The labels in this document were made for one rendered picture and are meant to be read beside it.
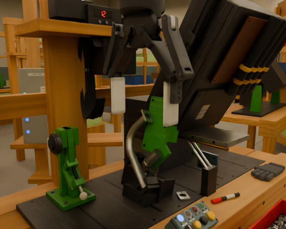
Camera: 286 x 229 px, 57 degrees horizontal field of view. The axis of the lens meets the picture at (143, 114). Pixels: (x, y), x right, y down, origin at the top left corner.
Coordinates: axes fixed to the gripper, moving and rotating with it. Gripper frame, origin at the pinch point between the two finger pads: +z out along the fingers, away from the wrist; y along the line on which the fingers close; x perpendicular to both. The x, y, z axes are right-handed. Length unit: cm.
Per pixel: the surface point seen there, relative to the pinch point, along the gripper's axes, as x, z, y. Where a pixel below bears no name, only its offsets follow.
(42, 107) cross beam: 12, 10, -74
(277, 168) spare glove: 92, 39, -9
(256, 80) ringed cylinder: 75, -2, -14
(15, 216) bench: -7, 43, -57
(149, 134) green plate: 37, 18, -37
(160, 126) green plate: 38, 14, -31
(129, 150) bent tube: 31, 24, -42
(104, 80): 605, 63, -902
